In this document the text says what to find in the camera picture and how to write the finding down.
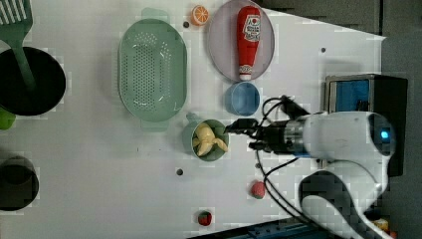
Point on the grey round plate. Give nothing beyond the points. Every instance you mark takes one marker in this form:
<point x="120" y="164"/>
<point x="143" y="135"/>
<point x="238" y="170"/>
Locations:
<point x="222" y="40"/>

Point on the green mug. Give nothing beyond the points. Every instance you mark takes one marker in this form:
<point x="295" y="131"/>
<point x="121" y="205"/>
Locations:
<point x="188" y="134"/>

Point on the pink strawberry toy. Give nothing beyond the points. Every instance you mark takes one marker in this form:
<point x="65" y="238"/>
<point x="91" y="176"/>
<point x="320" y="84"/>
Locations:
<point x="258" y="190"/>

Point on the silver black toaster oven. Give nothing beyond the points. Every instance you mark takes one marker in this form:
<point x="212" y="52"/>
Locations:
<point x="380" y="94"/>

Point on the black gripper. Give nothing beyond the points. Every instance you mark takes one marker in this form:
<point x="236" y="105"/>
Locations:
<point x="270" y="138"/>

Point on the blue cup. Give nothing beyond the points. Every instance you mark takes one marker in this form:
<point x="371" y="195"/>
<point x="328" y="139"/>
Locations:
<point x="242" y="99"/>

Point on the green perforated colander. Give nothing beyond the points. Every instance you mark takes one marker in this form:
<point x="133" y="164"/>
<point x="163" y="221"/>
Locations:
<point x="152" y="70"/>

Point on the red strawberry toy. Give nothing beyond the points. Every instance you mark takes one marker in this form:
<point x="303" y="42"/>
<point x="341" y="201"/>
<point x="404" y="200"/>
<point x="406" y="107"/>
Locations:
<point x="204" y="218"/>

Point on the lime green utensil handle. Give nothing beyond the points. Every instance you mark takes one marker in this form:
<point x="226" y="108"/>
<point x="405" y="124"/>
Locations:
<point x="6" y="119"/>

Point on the large black container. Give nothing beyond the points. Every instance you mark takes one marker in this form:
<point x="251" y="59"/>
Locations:
<point x="49" y="77"/>

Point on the red plush ketchup bottle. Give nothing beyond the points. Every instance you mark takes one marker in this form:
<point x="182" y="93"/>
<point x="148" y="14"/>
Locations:
<point x="248" y="39"/>

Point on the green slotted spatula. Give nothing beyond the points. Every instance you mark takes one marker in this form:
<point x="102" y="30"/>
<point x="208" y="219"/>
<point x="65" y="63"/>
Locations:
<point x="16" y="22"/>

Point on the blue metal frame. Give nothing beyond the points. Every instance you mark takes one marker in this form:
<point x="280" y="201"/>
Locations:
<point x="271" y="230"/>

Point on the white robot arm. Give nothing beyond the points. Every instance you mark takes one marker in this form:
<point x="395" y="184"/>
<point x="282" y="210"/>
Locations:
<point x="356" y="147"/>

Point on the yellow red toy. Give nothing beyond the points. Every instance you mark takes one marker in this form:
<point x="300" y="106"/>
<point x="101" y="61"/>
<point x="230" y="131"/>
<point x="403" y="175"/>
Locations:
<point x="384" y="226"/>

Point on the orange slice toy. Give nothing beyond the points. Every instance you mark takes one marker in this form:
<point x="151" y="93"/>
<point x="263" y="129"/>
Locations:
<point x="199" y="15"/>

